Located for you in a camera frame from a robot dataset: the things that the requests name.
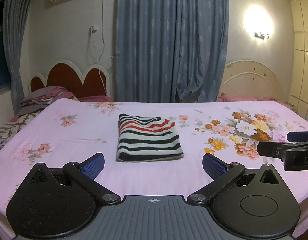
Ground striped knit child sweater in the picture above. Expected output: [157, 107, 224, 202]
[117, 113, 184, 163]

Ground pink floral bed sheet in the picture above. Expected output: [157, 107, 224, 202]
[0, 99, 308, 239]

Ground cream wardrobe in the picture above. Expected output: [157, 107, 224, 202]
[289, 0, 308, 120]

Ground cream round headboard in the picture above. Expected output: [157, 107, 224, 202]
[219, 60, 284, 102]

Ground pink pillow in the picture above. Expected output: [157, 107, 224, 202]
[78, 95, 113, 102]

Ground purple folded bedding pile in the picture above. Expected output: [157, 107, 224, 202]
[0, 86, 77, 150]

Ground red heart-shaped headboard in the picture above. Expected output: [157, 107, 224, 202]
[29, 60, 112, 99]

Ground blue centre curtain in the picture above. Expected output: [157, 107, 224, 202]
[115, 0, 229, 102]

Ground blue left window curtain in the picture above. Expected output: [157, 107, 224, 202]
[2, 0, 31, 114]

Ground wall lamp fixture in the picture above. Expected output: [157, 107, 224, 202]
[255, 31, 269, 40]

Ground white hanging cable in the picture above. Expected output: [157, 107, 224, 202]
[88, 0, 109, 97]

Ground wall socket plug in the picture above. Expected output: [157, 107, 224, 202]
[90, 25, 98, 35]

